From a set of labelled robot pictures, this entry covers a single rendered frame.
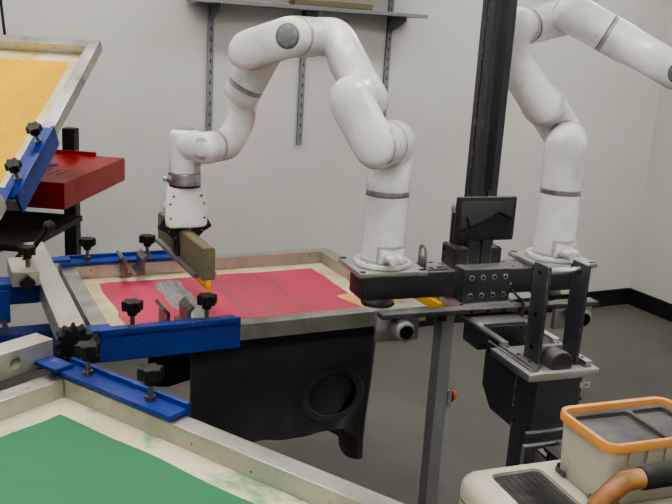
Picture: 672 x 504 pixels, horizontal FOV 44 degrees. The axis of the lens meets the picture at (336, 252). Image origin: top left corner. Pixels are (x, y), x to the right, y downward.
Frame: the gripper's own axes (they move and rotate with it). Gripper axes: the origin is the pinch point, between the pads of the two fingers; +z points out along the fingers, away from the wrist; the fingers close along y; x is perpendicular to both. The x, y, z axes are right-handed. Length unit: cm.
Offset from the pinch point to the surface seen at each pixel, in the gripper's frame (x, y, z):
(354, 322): -29.2, 32.9, 13.2
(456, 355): 153, 193, 110
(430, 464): -14, 68, 65
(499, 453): 54, 148, 110
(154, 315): -8.2, -9.3, 14.3
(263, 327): -29.1, 10.0, 12.1
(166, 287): 11.6, -1.4, 13.9
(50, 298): -15.7, -33.4, 5.6
